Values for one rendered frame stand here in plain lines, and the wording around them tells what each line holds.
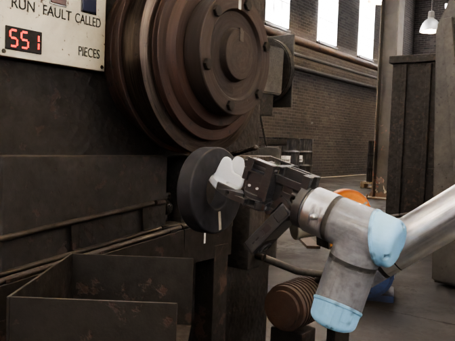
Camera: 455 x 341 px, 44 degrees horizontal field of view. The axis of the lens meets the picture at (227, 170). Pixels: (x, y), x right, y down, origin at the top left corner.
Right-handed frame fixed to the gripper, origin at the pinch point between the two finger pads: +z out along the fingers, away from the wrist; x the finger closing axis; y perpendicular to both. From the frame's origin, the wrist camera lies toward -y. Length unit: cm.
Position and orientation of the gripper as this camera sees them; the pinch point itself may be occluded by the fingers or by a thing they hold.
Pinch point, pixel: (211, 178)
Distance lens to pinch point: 102.7
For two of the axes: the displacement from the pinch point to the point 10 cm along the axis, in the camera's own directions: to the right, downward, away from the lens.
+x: -5.9, 0.3, -8.1
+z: -7.7, -3.2, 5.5
